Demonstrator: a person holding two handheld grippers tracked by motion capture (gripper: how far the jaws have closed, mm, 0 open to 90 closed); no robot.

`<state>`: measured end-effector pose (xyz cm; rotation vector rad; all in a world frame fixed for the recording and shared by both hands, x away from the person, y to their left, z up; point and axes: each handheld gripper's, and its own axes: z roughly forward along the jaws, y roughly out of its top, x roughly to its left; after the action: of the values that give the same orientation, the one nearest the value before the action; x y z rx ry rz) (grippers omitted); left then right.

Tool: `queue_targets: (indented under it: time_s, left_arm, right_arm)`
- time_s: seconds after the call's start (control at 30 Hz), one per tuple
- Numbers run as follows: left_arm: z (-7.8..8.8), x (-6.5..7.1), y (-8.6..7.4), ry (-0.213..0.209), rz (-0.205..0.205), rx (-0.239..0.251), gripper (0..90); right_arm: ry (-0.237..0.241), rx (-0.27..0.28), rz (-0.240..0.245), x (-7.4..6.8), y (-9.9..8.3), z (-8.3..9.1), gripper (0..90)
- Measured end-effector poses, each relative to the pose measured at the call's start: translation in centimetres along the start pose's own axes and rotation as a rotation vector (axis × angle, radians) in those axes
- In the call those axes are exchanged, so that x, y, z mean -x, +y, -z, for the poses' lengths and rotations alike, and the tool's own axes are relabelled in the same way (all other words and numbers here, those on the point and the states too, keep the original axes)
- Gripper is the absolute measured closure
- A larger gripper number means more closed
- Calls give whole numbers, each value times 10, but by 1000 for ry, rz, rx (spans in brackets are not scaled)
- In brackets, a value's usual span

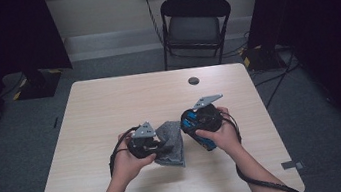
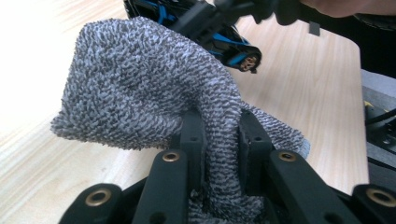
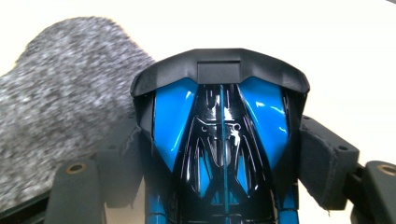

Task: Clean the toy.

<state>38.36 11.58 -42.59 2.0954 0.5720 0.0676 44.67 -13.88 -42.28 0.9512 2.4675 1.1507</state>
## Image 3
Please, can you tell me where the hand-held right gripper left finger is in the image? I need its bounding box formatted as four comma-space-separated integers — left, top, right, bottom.
96, 118, 148, 209

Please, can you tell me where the grey terry cloth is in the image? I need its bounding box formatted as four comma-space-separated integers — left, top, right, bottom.
0, 16, 157, 204

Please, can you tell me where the blue and black toy car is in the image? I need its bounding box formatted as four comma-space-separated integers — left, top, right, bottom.
130, 48, 311, 224

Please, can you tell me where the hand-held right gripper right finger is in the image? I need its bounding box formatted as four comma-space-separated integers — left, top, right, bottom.
298, 115, 361, 211

